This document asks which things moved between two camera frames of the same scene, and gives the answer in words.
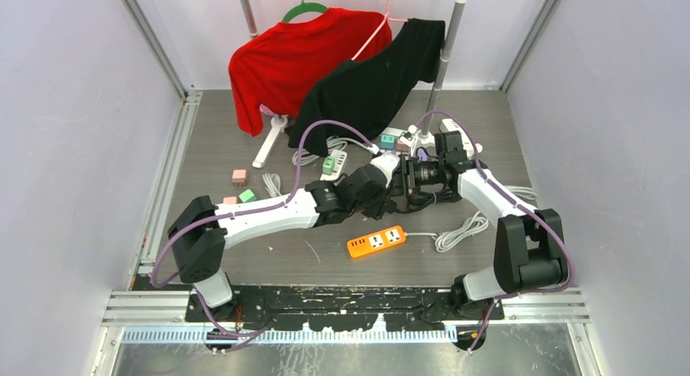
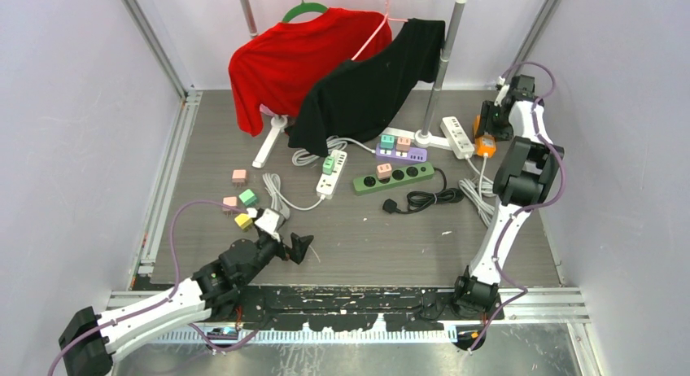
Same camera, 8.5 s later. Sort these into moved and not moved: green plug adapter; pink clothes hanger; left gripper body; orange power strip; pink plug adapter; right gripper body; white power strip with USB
Moved: orange power strip; left gripper body; right gripper body
Not moved: white power strip with USB; green plug adapter; pink plug adapter; pink clothes hanger
